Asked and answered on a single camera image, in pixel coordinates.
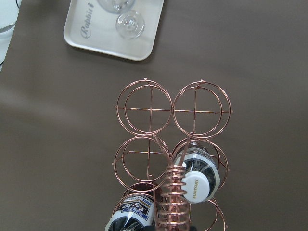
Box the copper wire bottle basket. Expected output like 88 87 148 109
112 78 232 231

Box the tea bottle in basket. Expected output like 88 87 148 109
174 140 221 204
105 182 158 231

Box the upright wine glass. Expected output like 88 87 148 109
97 0 146 40

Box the cream rectangular tray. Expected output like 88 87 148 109
64 0 164 61

